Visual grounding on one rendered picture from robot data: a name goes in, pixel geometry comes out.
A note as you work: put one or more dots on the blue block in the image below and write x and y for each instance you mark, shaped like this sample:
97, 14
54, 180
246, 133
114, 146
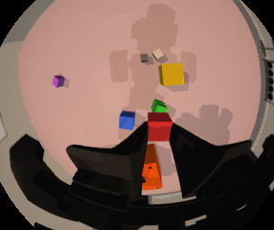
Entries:
126, 120

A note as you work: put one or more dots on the small purple cube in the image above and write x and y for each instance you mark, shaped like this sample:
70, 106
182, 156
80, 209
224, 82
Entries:
58, 81

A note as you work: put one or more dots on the yellow block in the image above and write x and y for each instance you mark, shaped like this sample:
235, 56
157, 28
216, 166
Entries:
171, 74

